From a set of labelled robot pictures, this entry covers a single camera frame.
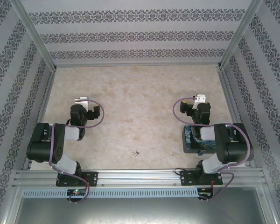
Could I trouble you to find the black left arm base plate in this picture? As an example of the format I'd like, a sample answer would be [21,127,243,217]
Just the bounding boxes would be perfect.
[56,171,99,188]

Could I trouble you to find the right circuit board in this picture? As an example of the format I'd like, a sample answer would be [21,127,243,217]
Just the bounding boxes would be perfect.
[199,188,213,199]

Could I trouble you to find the aluminium side rail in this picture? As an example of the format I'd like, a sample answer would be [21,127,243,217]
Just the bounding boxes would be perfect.
[218,67,256,168]
[22,69,58,171]

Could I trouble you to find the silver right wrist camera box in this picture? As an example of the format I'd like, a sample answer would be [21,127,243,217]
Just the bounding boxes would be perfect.
[192,94,207,110]

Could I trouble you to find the circuit board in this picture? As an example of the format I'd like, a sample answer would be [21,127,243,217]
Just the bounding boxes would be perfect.
[67,189,87,196]
[199,188,213,199]

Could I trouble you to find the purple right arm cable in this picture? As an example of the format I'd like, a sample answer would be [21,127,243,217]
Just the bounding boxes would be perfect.
[173,95,252,203]

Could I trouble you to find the slotted grey cable duct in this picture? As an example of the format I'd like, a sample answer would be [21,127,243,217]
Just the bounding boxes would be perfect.
[22,188,199,199]

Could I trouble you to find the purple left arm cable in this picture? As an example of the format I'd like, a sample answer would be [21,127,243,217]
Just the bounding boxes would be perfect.
[48,99,105,205]

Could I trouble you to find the left circuit board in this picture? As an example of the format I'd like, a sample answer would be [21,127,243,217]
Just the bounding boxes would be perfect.
[67,189,87,196]

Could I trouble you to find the starry night print box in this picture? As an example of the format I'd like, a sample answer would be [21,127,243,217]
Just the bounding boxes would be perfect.
[181,125,217,154]

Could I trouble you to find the aluminium frame post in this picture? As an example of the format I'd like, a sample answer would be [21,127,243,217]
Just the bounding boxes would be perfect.
[13,0,58,72]
[218,0,264,70]

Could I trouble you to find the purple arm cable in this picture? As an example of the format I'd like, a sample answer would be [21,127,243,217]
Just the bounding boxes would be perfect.
[173,95,252,203]
[48,99,105,205]

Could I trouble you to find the grey metal sheet panel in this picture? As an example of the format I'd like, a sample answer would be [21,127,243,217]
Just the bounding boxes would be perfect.
[0,184,280,224]

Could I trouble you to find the aluminium mounting rail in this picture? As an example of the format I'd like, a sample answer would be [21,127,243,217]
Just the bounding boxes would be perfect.
[13,169,268,188]

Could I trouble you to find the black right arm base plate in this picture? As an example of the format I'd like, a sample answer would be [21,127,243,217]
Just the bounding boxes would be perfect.
[179,170,224,187]

